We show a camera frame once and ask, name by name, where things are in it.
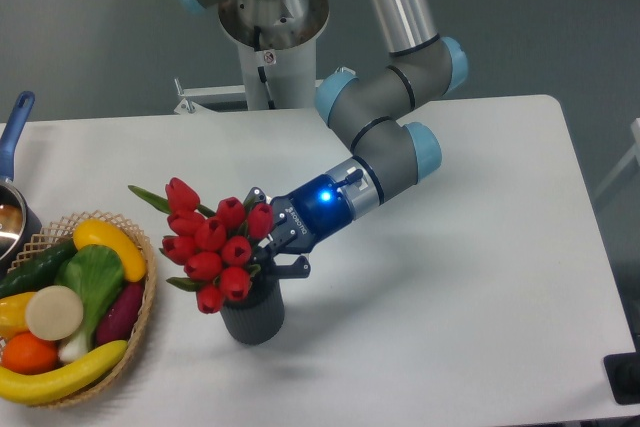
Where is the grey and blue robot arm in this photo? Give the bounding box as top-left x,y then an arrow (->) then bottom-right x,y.
179,0 -> 468,279

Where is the red tulip bouquet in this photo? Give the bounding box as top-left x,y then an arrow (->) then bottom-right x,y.
128,177 -> 274,314

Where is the orange fruit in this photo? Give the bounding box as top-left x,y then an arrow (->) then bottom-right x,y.
1,332 -> 58,375

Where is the dark green cucumber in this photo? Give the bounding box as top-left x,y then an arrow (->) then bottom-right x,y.
1,239 -> 77,298

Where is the yellow bell pepper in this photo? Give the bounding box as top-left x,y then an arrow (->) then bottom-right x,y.
0,291 -> 36,340

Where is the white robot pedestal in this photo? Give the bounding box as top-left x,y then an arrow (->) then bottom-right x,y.
174,0 -> 329,114

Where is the purple sweet potato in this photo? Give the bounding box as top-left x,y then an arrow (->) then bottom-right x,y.
95,283 -> 144,346

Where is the green bok choy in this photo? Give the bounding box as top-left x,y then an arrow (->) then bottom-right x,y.
55,245 -> 124,364

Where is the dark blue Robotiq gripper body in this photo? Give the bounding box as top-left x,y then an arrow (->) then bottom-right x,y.
268,174 -> 354,257

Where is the black device at edge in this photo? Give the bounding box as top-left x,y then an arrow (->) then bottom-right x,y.
603,352 -> 639,405

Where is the white frame at right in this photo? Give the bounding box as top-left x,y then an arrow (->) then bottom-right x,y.
594,118 -> 639,205

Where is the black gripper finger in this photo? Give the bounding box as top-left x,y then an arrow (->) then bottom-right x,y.
254,252 -> 311,285
243,187 -> 271,210

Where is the yellow banana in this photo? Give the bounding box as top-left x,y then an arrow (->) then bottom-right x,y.
1,340 -> 128,406

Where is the beige round slice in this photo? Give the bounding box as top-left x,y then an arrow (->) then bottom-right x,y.
25,285 -> 84,341

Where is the blue handled saucepan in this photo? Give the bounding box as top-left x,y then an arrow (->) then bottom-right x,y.
1,91 -> 41,277

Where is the woven wicker basket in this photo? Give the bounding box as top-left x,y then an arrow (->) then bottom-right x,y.
1,211 -> 157,408

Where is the dark grey ribbed vase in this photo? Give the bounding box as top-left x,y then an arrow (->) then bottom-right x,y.
221,279 -> 285,345

